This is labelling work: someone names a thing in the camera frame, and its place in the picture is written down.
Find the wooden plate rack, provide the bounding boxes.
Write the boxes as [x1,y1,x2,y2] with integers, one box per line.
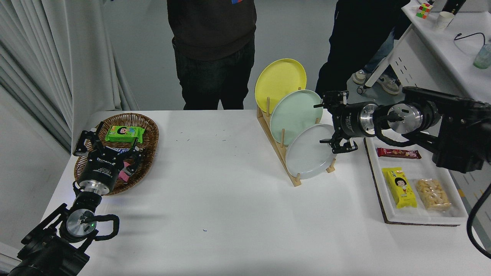
[257,87,337,187]

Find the red snack bar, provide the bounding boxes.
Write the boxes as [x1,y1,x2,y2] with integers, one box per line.
[377,148,422,159]

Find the dark blue snack bar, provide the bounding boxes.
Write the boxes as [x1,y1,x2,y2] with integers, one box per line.
[104,144,135,154]

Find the pink snack pack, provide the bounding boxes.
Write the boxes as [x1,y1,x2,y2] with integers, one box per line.
[118,161,135,181]

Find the brown wicker basket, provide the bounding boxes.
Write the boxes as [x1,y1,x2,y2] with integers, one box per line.
[74,113,160,196]

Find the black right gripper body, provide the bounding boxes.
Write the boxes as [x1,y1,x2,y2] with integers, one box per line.
[332,101,364,140]

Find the white tray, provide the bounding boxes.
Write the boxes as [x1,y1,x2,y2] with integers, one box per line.
[364,130,469,226]

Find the mint green plate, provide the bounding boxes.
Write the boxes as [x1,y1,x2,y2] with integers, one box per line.
[270,90,324,146]

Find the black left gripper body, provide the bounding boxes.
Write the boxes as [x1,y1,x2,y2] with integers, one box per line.
[78,149,128,189]

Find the colourful puzzle cube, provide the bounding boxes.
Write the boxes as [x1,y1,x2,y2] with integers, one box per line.
[416,2,434,19]

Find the person in black trousers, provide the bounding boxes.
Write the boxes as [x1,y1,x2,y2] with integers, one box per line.
[315,0,411,103]

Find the black cable on desk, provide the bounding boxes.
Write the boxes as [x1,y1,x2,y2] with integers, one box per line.
[454,32,486,46]

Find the person in blue jeans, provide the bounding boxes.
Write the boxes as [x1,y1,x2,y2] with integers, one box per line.
[352,33,400,95]

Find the person standing in brown top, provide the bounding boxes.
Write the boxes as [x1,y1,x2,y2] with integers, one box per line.
[167,0,257,111]

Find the white curtain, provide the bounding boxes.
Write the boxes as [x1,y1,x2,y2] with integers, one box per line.
[0,0,139,152]

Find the yellow plate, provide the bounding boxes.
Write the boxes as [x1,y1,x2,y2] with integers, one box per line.
[255,58,307,114]

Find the white side desk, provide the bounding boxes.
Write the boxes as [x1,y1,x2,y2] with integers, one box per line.
[357,0,491,246]

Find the yellow snack pack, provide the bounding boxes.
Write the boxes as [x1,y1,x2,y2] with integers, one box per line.
[382,168,418,209]

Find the grey plate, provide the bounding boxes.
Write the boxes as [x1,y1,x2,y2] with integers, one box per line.
[285,124,341,180]

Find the green snack pack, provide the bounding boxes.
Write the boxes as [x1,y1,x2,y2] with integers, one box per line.
[105,125,146,145]

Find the white paper cup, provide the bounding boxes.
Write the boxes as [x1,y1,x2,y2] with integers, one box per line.
[433,11,455,32]

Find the green translucent bottle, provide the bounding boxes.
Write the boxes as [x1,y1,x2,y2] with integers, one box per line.
[473,38,491,69]

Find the clear bag of puffed snack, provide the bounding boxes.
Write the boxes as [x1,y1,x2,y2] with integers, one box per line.
[415,178,452,212]

